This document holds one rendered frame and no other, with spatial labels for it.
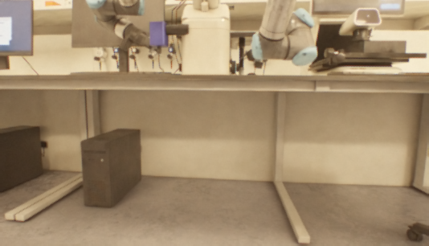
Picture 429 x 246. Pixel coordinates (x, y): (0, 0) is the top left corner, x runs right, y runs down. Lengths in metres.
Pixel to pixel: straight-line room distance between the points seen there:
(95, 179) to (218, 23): 1.09
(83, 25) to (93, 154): 0.72
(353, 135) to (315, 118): 0.30
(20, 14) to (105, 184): 1.18
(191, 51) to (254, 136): 0.99
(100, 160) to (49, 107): 0.98
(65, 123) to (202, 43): 1.56
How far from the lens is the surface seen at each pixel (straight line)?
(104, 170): 1.44
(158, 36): 0.94
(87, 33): 1.45
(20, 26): 1.87
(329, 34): 1.36
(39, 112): 2.34
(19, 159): 2.13
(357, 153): 1.95
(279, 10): 0.75
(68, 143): 2.21
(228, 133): 1.70
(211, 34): 0.91
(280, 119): 1.60
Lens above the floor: 0.70
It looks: 6 degrees down
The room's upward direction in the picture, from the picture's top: 1 degrees clockwise
